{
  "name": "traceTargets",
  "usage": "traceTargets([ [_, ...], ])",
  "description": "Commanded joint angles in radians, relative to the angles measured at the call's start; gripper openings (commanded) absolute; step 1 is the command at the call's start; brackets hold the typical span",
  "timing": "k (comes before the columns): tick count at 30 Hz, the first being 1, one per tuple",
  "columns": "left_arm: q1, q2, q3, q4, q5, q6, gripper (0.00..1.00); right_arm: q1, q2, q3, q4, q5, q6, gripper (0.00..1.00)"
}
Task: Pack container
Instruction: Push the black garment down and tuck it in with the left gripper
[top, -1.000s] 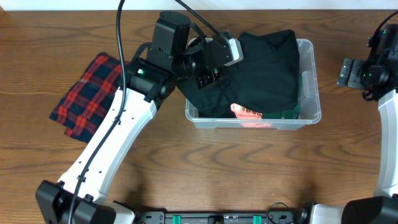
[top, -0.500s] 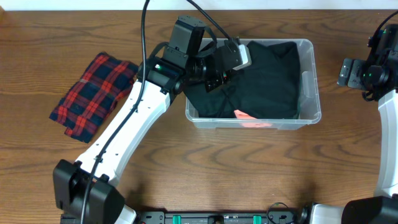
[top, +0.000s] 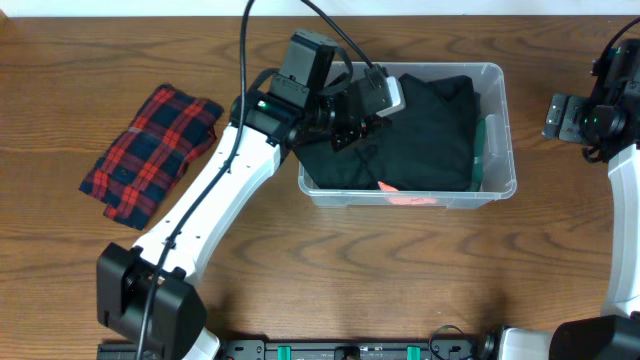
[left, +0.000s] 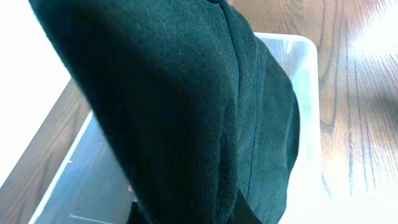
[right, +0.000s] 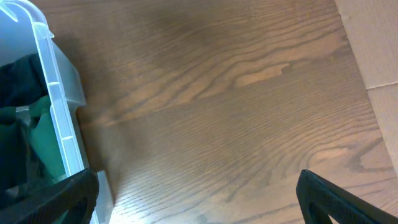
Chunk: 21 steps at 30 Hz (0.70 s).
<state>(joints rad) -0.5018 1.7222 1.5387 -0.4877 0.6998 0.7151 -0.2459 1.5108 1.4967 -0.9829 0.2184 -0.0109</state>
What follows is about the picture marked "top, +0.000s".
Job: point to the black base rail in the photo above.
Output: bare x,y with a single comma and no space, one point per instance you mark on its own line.
447,348

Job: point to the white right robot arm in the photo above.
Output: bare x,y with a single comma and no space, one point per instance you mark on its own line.
610,131

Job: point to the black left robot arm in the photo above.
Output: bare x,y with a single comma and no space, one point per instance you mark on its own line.
147,293

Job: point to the pink printed t-shirt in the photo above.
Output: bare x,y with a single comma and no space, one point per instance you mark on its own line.
394,196

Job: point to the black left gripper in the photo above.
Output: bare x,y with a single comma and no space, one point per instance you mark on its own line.
353,132

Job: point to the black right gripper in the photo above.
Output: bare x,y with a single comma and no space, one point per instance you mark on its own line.
581,109

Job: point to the large black garment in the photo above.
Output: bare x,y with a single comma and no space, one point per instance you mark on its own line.
428,146

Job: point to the clear plastic storage bin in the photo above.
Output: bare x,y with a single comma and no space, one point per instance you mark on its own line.
499,181

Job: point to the red plaid folded shirt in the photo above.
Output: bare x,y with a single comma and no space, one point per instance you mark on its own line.
145,162

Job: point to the dark green garment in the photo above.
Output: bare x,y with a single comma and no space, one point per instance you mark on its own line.
477,174

